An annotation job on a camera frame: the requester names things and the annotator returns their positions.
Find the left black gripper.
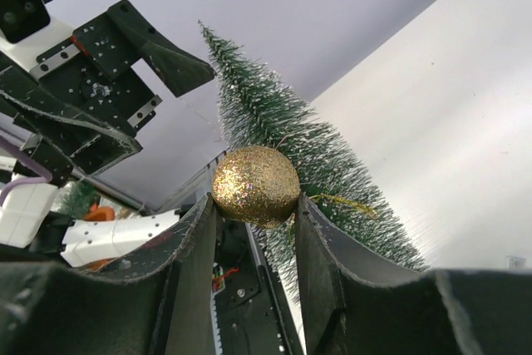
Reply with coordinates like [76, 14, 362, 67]
[1, 0, 214, 176]

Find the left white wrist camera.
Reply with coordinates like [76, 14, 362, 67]
[1, 0, 79, 80]

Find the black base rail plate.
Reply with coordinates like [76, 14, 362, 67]
[211, 220, 303, 355]

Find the gold glitter ball ornament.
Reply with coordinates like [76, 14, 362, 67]
[212, 145, 300, 229]

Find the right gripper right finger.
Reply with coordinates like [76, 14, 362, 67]
[295, 196, 531, 354]

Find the small green christmas tree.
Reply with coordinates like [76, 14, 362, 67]
[197, 20, 429, 306]

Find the spare green tree corner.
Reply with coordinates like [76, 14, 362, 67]
[53, 180, 100, 219]

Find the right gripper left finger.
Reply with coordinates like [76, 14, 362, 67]
[1, 195, 216, 354]

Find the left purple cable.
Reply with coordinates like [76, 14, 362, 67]
[0, 138, 51, 206]

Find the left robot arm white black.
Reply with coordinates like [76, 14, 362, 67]
[1, 0, 214, 269]

